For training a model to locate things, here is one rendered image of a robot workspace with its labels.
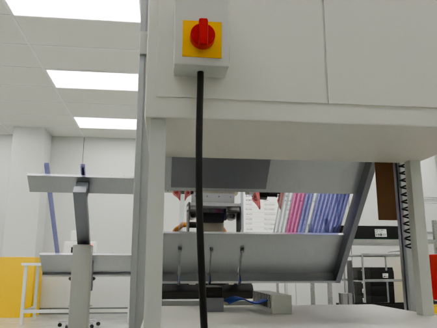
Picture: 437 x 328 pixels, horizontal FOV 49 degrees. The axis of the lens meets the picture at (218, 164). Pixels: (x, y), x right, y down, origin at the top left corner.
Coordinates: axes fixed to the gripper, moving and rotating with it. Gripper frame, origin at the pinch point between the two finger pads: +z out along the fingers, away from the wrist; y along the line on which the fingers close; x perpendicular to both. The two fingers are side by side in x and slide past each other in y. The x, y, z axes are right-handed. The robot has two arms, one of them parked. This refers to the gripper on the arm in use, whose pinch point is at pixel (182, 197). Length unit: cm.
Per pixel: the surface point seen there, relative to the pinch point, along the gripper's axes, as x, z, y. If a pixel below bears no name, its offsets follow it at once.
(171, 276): 32.8, 3.4, -2.6
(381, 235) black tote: 145, -149, 167
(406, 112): -56, 46, 40
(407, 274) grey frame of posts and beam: -5, 39, 60
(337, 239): 16, 2, 56
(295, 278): 33, 5, 43
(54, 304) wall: 541, -425, -175
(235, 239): 16.2, 1.9, 19.1
